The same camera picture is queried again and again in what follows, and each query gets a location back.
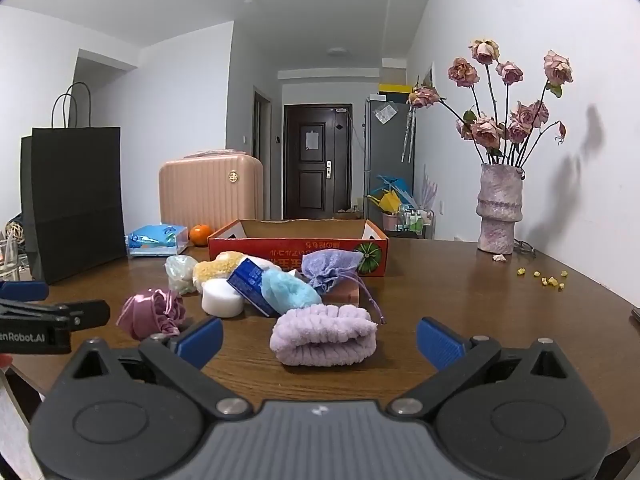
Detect clear glass container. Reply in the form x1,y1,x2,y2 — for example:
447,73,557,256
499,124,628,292
0,237,31,280

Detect lilac fluffy headband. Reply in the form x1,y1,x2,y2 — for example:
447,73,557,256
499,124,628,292
270,305,378,367

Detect blue tissue pack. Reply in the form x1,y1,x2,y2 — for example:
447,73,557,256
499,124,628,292
125,222,190,259

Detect pink satin scrunchie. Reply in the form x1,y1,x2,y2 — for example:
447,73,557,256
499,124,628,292
116,288,187,341

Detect pink ribbed suitcase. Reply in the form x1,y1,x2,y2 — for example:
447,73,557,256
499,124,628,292
159,150,264,233

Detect small blue packet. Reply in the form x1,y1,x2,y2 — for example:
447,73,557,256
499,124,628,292
226,256,278,317

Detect yellow plush toy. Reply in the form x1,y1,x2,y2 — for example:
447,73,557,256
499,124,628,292
192,251,251,293

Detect iridescent white pouch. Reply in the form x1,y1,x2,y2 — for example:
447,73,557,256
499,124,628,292
165,255,199,295

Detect pink sponge block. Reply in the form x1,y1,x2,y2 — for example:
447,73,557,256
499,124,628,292
320,276,361,306

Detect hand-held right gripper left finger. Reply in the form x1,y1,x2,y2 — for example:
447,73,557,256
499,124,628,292
70,316,253,418

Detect bunch of dried pink roses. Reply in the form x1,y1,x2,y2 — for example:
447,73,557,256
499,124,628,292
407,37,575,168

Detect light blue plush toy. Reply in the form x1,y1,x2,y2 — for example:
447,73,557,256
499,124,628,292
261,270,323,317

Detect grey refrigerator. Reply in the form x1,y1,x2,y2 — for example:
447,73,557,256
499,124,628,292
363,95,416,211

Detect scattered yellow crumbs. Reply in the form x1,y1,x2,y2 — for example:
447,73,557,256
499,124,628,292
516,267,570,291

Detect purple drawstring pouch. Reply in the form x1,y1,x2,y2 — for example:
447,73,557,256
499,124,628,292
300,248,388,325

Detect cart with bottles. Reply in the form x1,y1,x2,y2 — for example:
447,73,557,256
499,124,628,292
397,205,435,238

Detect red cardboard box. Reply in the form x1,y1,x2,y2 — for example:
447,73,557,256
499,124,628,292
207,218,389,278

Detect dark brown entrance door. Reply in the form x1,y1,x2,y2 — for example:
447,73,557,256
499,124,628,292
283,104,352,220

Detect hanging clear umbrella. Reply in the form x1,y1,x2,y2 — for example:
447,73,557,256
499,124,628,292
401,105,417,163

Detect black paper bag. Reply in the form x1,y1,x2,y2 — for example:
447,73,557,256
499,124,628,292
20,81,128,285

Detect pink textured vase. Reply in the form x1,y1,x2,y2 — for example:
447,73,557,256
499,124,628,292
475,162,525,253

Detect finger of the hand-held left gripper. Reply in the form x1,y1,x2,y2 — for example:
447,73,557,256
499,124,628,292
0,281,49,302
0,299,111,334

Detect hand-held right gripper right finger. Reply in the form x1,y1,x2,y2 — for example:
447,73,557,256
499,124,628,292
387,316,571,418

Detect purple feathery decoration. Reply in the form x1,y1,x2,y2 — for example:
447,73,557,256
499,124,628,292
420,165,438,208

